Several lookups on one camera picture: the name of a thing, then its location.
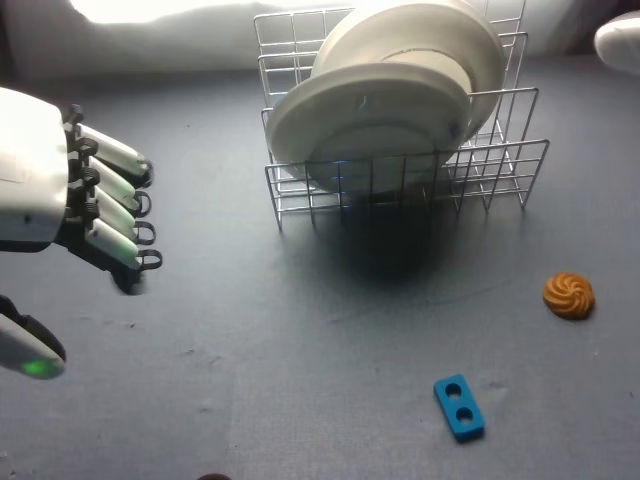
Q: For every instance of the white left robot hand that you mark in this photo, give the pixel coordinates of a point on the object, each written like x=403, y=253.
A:
x=30, y=175

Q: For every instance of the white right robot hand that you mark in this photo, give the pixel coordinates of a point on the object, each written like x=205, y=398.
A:
x=622, y=42

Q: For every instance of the white round plate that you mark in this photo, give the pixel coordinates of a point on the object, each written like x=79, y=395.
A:
x=360, y=110
x=415, y=30

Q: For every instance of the orange swirl cookie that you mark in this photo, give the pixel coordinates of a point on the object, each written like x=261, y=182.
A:
x=569, y=296

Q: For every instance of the blue block with two holes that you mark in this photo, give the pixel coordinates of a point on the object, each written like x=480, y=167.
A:
x=460, y=410

